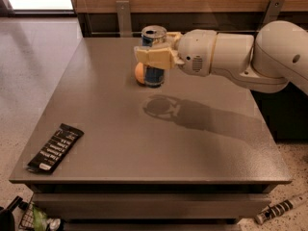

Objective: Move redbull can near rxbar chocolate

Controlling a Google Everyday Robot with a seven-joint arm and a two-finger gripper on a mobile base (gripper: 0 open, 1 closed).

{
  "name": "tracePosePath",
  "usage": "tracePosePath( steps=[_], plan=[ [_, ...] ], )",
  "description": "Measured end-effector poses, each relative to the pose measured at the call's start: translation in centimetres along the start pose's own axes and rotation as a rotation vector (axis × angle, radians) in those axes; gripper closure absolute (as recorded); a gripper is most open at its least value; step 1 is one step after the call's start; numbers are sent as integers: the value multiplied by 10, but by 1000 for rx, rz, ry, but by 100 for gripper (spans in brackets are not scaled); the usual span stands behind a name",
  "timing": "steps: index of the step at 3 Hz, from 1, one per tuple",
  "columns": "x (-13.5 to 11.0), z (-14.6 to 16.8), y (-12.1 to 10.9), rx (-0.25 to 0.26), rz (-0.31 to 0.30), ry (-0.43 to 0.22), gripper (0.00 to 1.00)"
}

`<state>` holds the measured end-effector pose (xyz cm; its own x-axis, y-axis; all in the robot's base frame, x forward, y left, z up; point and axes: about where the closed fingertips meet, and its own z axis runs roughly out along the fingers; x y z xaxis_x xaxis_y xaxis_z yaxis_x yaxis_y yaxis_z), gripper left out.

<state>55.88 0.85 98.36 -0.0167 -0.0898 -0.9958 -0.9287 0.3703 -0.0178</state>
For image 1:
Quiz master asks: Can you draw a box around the right metal wall bracket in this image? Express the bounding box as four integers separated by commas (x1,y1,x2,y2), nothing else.
257,0,285,31

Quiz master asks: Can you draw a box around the black object on floor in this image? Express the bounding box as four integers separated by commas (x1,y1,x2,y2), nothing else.
0,196,23,231

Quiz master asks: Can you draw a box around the red bull can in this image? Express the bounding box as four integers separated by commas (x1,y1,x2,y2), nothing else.
141,25,167,88

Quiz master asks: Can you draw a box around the black rxbar chocolate wrapper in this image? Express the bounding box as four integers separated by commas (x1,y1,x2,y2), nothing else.
27,123,84,174

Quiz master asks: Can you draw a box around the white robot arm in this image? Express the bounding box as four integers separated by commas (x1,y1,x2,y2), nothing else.
134,21,308,94

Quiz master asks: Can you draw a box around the left metal wall bracket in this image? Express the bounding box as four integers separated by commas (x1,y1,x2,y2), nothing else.
115,0,132,38

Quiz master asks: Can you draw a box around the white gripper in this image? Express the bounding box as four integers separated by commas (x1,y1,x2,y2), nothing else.
134,30,218,77

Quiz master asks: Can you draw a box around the metal wall bracket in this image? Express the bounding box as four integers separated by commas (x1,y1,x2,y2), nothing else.
257,0,285,31
115,0,132,38

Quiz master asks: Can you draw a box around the horizontal metal rail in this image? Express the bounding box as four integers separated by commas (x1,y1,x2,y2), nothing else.
89,31,141,38

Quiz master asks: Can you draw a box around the orange fruit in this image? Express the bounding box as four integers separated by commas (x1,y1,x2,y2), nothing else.
135,63,144,85

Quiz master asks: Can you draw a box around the black white striped tool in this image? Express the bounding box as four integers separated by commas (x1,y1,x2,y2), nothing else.
254,192,308,225

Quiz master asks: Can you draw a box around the wire basket with green bag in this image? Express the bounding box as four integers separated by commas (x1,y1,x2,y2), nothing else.
18,202,64,231

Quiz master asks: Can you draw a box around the grey table drawer front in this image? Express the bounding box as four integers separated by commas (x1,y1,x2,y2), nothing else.
33,193,270,219

